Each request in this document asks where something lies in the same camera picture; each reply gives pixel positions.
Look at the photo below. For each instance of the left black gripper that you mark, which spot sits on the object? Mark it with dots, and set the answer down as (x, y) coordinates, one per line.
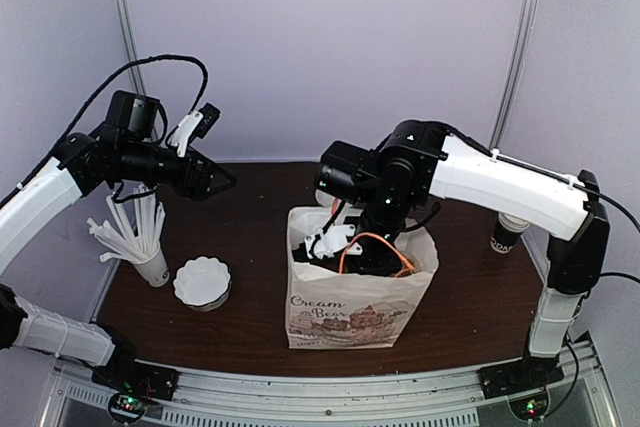
(197, 190)

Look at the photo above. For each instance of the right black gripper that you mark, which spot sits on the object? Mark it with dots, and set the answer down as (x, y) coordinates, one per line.
(386, 264)

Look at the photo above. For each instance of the white paper takeout bag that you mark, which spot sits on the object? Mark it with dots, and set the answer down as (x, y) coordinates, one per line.
(327, 310)

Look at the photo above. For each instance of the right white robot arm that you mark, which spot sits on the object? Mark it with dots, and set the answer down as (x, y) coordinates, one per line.
(420, 159)

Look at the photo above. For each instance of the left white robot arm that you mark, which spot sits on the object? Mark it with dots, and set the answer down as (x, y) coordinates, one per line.
(119, 149)

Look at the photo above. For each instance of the white ceramic bowl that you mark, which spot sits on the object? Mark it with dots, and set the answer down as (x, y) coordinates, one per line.
(323, 199)

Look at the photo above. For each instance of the bundle of wrapped straws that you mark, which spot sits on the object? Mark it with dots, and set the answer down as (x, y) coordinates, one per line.
(133, 232)

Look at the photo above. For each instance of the white fluted dish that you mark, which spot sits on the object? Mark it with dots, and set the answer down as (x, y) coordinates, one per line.
(203, 284)

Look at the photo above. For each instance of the white cup holding straws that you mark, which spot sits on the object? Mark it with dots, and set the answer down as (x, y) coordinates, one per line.
(151, 265)

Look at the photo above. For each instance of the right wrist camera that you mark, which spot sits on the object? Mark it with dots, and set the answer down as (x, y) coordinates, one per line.
(324, 245)

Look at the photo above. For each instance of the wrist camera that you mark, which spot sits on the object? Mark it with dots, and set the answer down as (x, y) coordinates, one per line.
(324, 245)
(196, 124)

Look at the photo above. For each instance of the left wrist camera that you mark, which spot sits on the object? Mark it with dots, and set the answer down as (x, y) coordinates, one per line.
(196, 124)

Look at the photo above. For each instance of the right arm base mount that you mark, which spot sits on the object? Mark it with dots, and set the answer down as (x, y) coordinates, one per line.
(519, 376)

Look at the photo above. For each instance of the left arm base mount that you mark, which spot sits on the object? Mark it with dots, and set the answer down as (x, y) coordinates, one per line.
(141, 380)

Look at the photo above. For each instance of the aluminium front rail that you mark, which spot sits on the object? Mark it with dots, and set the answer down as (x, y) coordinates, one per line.
(452, 397)

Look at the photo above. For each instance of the left aluminium frame post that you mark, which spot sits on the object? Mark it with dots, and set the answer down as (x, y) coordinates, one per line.
(126, 30)

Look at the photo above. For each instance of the aluminium frame post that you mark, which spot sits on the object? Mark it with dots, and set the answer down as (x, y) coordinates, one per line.
(526, 21)
(126, 30)

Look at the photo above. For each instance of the right aluminium frame post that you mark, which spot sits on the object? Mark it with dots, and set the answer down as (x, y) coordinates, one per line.
(526, 21)

